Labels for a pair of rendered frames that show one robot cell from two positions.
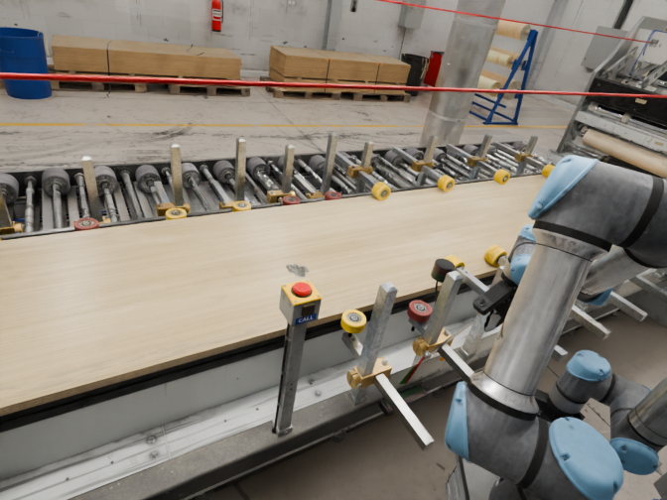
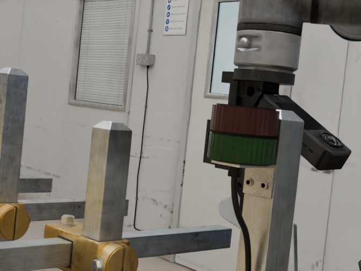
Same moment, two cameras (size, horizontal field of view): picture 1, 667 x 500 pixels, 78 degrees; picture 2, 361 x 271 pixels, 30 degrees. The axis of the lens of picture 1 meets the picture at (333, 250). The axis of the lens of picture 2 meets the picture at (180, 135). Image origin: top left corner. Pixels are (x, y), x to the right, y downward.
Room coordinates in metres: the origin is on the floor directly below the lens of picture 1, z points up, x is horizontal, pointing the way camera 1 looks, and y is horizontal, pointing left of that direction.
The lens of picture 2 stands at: (1.19, 0.25, 1.15)
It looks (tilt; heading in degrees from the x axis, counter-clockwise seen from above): 3 degrees down; 262
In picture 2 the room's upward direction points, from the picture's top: 6 degrees clockwise
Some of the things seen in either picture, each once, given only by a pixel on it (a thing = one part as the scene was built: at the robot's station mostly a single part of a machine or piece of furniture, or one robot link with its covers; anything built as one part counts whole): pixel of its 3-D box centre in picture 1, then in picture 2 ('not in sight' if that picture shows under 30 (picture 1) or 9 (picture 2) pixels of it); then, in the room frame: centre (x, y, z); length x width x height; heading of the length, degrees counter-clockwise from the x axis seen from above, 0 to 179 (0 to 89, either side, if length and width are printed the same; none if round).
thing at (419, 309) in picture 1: (416, 318); not in sight; (1.12, -0.33, 0.85); 0.08 x 0.08 x 0.11
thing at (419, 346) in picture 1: (432, 342); not in sight; (1.02, -0.38, 0.85); 0.14 x 0.06 x 0.05; 125
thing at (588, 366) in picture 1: (584, 376); not in sight; (0.70, -0.63, 1.13); 0.09 x 0.08 x 0.11; 66
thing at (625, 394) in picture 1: (630, 403); not in sight; (0.65, -0.71, 1.13); 0.11 x 0.11 x 0.08; 66
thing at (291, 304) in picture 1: (300, 304); not in sight; (0.71, 0.05, 1.18); 0.07 x 0.07 x 0.08; 35
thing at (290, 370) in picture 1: (288, 377); not in sight; (0.71, 0.05, 0.93); 0.05 x 0.05 x 0.45; 35
